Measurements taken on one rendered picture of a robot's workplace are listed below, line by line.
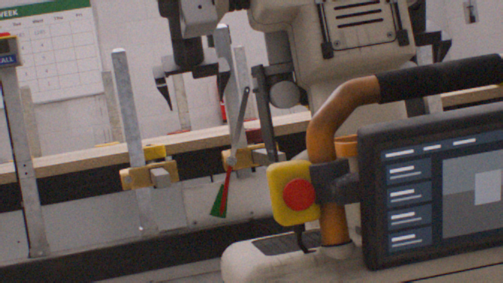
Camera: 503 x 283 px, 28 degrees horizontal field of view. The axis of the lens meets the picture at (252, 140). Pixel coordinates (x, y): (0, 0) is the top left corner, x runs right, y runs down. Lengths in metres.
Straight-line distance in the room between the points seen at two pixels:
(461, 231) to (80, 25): 8.55
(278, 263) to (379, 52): 0.45
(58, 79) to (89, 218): 6.95
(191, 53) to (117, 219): 0.88
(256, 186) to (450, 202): 1.35
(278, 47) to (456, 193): 0.60
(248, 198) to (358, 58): 1.03
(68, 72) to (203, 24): 8.06
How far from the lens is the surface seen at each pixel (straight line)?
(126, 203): 2.65
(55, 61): 9.58
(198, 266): 2.48
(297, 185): 1.12
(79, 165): 2.63
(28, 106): 3.52
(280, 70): 1.65
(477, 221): 1.16
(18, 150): 2.43
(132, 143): 2.42
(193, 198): 2.43
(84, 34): 9.59
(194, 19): 1.52
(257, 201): 2.45
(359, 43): 1.48
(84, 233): 2.66
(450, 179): 1.12
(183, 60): 1.88
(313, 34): 1.47
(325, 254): 1.16
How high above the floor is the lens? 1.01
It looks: 3 degrees down
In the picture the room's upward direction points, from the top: 10 degrees counter-clockwise
